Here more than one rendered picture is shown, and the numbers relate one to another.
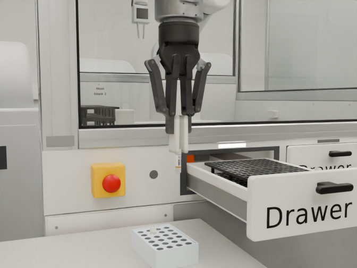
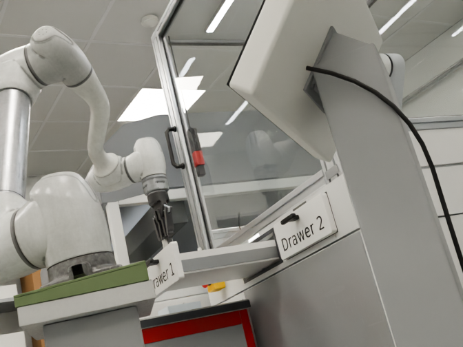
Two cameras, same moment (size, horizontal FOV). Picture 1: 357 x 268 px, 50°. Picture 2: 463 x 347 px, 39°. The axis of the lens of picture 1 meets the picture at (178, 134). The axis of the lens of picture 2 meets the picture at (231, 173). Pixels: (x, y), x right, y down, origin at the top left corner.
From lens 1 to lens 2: 2.38 m
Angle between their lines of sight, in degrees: 85
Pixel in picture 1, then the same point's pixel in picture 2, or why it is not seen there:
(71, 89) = (201, 232)
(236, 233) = (274, 309)
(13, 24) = not seen: outside the picture
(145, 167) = not seen: hidden behind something
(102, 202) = (222, 295)
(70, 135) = not seen: hidden behind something
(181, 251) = (164, 311)
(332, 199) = (162, 269)
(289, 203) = (153, 276)
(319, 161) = (291, 230)
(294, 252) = (310, 324)
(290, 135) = (275, 215)
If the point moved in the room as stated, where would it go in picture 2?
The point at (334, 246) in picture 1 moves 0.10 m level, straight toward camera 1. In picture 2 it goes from (337, 316) to (302, 325)
